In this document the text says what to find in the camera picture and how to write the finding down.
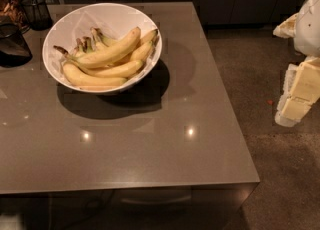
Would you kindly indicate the yellow banana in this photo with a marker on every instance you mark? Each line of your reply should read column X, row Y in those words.
column 104, row 55
column 78, row 78
column 142, row 49
column 125, row 70

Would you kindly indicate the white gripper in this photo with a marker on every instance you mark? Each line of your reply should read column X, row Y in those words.
column 308, row 27

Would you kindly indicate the black mesh pen cup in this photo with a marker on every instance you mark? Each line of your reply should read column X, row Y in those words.
column 37, row 14

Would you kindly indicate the white bowl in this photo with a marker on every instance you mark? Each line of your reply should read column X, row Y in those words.
column 113, row 22

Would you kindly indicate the dark glass jar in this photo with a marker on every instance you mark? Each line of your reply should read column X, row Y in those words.
column 14, row 10

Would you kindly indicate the black curved object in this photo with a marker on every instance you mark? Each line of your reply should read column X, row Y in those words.
column 14, row 51

